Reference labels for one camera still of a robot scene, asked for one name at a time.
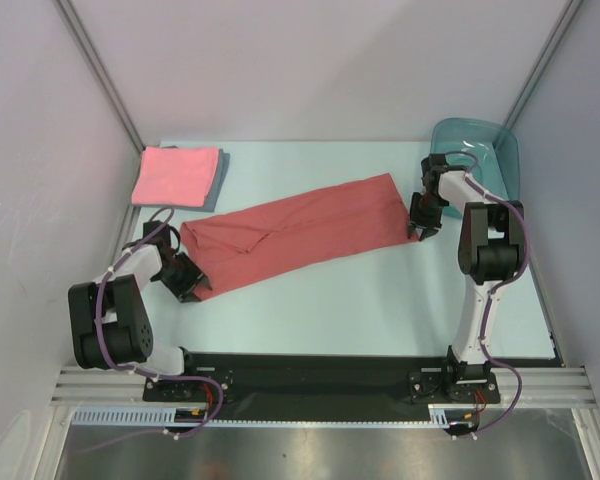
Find aluminium front rail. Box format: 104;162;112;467
51;367;597;409

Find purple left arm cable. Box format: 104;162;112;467
74;205;225;454

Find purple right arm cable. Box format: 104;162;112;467
444;150;531;441

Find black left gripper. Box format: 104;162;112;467
153;252;209;303

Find folded pink t shirt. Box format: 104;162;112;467
131;147;221;207

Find teal plastic basin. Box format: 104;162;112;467
429;118;520;201

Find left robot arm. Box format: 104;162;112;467
68;220;209;400

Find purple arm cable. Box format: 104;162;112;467
444;150;531;441
74;205;225;454

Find grey slotted cable duct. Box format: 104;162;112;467
72;405;479;429

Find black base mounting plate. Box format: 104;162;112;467
142;353;504;418

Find right aluminium corner post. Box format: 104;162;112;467
504;0;586;130

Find left aluminium corner post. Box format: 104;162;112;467
52;0;145;154

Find red t shirt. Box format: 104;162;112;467
180;173;414;301

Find aluminium corner post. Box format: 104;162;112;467
504;0;586;130
52;0;145;154

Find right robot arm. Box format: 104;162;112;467
407;152;529;403

